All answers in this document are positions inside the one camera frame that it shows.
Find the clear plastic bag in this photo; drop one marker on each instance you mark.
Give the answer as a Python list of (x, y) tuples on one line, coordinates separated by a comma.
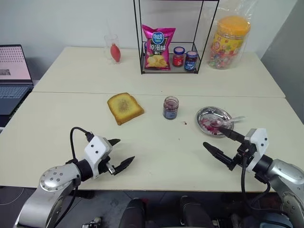
[(244, 12)]

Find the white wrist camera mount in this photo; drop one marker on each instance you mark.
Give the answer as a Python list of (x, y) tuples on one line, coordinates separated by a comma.
[(259, 137), (96, 147)]

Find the round metal plate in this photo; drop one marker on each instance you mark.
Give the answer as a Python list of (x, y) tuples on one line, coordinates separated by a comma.
[(209, 116)]

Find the metal spoon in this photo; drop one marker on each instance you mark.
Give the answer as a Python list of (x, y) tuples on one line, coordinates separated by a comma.
[(237, 118)]

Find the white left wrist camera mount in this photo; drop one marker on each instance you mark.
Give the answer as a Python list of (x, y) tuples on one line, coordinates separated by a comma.
[(96, 147)]

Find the clear drinking glass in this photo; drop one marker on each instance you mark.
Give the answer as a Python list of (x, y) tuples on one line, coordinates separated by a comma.
[(108, 47)]

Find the orange lidded candy jar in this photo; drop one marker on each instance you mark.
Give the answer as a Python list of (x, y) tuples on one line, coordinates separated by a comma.
[(228, 42)]

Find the open grey laptop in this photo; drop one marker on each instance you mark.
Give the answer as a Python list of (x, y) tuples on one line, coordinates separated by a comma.
[(14, 64)]

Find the blue lid jar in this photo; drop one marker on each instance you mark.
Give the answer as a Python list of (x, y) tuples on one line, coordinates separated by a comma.
[(191, 63)]

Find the dark rounded shape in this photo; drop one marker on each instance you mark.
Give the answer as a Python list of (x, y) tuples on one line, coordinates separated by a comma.
[(194, 213), (133, 213)]

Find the pink potato chips bag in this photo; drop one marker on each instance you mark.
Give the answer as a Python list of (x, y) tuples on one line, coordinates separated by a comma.
[(158, 47)]

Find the red lid jar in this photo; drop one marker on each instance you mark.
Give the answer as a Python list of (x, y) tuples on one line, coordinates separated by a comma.
[(178, 59)]

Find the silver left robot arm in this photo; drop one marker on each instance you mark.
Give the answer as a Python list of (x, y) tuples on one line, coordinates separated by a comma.
[(54, 180)]

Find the red bulb in glass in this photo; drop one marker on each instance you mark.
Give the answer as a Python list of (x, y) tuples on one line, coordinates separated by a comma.
[(115, 52)]

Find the toast slice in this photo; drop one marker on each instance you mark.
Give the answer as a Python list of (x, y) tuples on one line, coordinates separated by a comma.
[(124, 108)]

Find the open purple jam jar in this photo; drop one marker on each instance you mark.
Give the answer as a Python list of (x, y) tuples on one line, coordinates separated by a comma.
[(170, 111)]

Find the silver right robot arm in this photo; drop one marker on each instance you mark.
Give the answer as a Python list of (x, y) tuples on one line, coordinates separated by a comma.
[(285, 171)]

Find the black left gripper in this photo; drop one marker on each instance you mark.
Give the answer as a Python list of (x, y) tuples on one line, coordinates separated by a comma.
[(105, 166)]

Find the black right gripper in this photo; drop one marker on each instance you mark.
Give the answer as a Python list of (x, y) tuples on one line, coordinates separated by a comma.
[(243, 154)]

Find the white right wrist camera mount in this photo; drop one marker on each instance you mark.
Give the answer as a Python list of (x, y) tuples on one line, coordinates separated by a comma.
[(259, 137)]

